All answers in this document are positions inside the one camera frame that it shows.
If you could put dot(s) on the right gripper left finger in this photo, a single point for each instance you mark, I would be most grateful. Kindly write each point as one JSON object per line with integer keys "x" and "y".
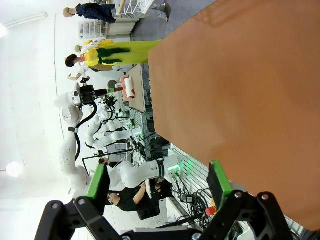
{"x": 97, "y": 185}

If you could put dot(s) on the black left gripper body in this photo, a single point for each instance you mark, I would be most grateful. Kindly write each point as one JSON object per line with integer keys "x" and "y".
{"x": 87, "y": 95}

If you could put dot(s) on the mannequin in denim jacket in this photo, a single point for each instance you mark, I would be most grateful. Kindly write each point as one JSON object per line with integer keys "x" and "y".
{"x": 95, "y": 11}

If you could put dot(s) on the clear plastic drawer cabinet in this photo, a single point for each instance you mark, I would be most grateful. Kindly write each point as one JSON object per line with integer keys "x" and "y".
{"x": 92, "y": 28}

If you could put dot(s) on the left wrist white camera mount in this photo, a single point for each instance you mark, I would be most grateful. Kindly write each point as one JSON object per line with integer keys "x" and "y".
{"x": 76, "y": 95}

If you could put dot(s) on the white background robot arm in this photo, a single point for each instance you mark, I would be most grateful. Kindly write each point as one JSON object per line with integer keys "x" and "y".
{"x": 116, "y": 136}
{"x": 96, "y": 125}

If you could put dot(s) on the mannequin in yellow dress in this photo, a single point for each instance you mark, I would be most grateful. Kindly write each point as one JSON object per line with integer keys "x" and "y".
{"x": 125, "y": 50}

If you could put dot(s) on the dark-haired person in white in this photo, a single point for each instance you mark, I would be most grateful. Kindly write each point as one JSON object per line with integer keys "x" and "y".
{"x": 71, "y": 61}

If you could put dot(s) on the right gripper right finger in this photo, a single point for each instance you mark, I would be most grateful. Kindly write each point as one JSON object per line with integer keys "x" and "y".
{"x": 220, "y": 185}

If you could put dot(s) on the beige background table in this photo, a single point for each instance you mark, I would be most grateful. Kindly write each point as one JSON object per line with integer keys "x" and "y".
{"x": 139, "y": 100}

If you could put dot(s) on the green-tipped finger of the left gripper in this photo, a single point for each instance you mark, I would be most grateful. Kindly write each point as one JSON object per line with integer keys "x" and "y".
{"x": 105, "y": 91}

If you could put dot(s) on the seated person in black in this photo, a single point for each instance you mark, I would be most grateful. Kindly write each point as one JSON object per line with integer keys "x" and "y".
{"x": 127, "y": 200}

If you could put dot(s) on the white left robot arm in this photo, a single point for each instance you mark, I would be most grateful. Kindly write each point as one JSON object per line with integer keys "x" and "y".
{"x": 68, "y": 115}

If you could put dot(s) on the red emergency stop button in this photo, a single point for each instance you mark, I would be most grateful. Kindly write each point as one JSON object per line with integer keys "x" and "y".
{"x": 211, "y": 211}

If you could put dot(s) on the lint roller with orange frame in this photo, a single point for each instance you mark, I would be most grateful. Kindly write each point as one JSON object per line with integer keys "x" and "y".
{"x": 128, "y": 87}

